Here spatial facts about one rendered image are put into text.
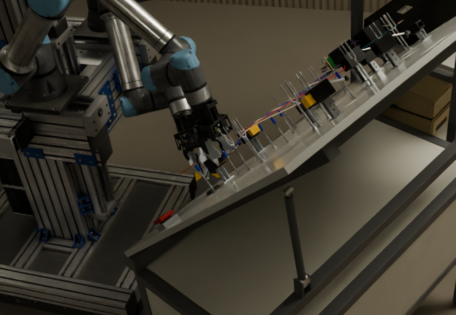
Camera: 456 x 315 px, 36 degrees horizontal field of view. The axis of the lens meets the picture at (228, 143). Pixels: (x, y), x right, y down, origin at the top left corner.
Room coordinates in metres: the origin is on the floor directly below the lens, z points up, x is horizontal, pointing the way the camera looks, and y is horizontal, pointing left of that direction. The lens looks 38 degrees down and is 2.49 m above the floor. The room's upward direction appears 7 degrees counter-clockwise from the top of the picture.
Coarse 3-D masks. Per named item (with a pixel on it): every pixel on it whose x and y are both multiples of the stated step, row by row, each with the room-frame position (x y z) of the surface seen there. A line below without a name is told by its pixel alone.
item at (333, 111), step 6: (342, 78) 1.42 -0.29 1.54; (348, 78) 1.42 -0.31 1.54; (318, 84) 1.39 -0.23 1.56; (324, 84) 1.39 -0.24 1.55; (330, 84) 1.39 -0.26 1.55; (312, 90) 1.37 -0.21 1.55; (318, 90) 1.38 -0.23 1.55; (324, 90) 1.38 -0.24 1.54; (330, 90) 1.38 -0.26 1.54; (318, 96) 1.37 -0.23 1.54; (324, 96) 1.37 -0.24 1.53; (318, 102) 1.36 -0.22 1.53; (324, 102) 1.37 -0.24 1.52; (330, 102) 1.37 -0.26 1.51; (324, 108) 1.37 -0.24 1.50; (330, 108) 1.36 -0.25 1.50; (336, 108) 1.36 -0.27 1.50; (330, 114) 1.36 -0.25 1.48; (336, 114) 1.35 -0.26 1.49
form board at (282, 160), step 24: (432, 48) 1.43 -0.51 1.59; (384, 72) 1.72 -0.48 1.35; (408, 72) 1.34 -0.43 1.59; (336, 96) 2.12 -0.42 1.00; (384, 96) 1.27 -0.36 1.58; (336, 120) 1.27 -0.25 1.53; (288, 144) 1.48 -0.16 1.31; (312, 144) 1.12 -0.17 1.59; (240, 168) 1.79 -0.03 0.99; (264, 168) 1.27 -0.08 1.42; (288, 168) 1.06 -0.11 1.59; (216, 192) 1.50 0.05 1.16; (240, 192) 1.16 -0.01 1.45; (192, 216) 1.30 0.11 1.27; (144, 240) 1.54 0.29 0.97
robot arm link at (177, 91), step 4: (168, 88) 1.93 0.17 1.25; (172, 88) 1.93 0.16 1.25; (176, 88) 1.93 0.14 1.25; (180, 88) 1.93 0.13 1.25; (164, 92) 1.95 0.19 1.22; (168, 92) 1.93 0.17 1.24; (172, 92) 1.92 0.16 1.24; (176, 92) 1.92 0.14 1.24; (180, 92) 1.92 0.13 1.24; (168, 96) 1.92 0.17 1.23; (172, 96) 1.91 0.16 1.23; (176, 96) 1.91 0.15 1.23; (180, 96) 1.91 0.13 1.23; (184, 96) 1.91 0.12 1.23; (168, 100) 1.91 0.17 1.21; (172, 100) 1.90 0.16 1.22; (168, 104) 1.91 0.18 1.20
